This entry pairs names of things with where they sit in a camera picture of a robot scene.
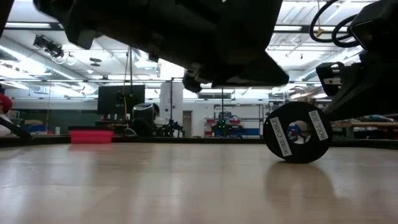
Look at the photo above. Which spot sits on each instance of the small black robot arm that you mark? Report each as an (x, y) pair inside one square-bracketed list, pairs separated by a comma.
[(171, 127), (224, 127)]

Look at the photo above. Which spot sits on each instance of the black aluminium table frame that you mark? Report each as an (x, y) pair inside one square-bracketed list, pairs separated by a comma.
[(155, 140)]

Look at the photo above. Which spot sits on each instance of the black monitor screen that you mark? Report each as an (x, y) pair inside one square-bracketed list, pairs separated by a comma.
[(109, 99)]

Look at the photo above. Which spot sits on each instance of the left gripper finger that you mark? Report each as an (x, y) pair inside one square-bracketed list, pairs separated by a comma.
[(255, 76)]

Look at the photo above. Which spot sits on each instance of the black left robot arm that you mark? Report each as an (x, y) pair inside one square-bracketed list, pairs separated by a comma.
[(124, 18)]

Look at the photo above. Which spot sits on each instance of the red plastic bin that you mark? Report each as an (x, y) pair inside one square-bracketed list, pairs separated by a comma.
[(91, 137)]

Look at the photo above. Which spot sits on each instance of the black camera cluster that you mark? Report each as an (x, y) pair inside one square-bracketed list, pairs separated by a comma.
[(53, 48)]

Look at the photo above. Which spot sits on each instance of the black frame crossbeam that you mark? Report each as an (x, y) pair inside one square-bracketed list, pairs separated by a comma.
[(31, 27)]

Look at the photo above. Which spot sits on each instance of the long wooden workbench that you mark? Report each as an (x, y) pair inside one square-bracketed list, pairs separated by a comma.
[(373, 125)]

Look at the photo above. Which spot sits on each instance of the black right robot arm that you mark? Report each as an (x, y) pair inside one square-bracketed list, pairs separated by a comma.
[(379, 25)]

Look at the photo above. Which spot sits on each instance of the black ceiling disc fixture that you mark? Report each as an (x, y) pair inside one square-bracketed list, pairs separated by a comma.
[(95, 60)]

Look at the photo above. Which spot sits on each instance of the yellow hanging hook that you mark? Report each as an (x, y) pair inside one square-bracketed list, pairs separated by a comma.
[(319, 31)]

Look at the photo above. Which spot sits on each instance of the white square pillar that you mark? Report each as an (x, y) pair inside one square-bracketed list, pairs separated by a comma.
[(174, 96)]

